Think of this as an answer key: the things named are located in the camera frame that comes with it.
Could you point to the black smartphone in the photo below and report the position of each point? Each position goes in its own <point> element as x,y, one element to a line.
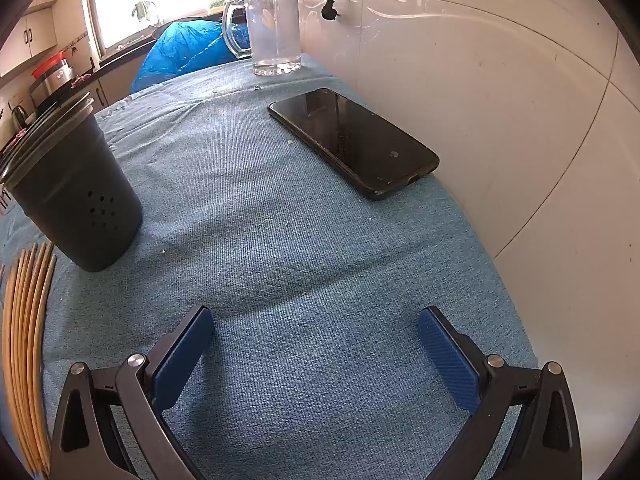
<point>350,135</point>

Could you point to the steel rice cooker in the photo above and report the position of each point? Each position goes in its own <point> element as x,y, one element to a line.
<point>52,82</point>

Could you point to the blue tablecloth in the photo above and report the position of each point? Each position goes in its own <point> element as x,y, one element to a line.
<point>300,240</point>

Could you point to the clear glass mug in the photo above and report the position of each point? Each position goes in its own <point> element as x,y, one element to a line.
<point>275,25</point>

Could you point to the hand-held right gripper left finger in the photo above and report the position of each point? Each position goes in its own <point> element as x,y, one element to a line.
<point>182,355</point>

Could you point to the blue plastic bag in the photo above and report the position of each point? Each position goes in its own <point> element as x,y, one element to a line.
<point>180,50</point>

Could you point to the red plastic basin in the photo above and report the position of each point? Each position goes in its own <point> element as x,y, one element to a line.
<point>50,62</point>

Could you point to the dark grey utensil holder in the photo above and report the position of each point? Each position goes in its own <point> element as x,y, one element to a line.
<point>75,185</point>

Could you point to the pink cloth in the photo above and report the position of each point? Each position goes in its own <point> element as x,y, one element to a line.
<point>82,80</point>
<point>20,135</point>

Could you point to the steel kettle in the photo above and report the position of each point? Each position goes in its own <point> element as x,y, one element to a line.
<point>19,115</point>

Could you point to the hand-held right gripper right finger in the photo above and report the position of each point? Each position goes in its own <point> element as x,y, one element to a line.
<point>447,360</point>

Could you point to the small cream wall cabinet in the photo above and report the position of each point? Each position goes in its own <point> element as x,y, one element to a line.
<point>25,40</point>

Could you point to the green rubber glove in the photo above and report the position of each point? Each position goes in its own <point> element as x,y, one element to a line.
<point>141,10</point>

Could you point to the bundle of wooden chopsticks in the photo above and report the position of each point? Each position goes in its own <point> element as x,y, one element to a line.
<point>20,360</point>

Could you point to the cream base cabinets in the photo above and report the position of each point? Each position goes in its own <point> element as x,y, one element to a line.
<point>117,87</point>

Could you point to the black kitchen countertop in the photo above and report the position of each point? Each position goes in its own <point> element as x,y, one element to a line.
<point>117,62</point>

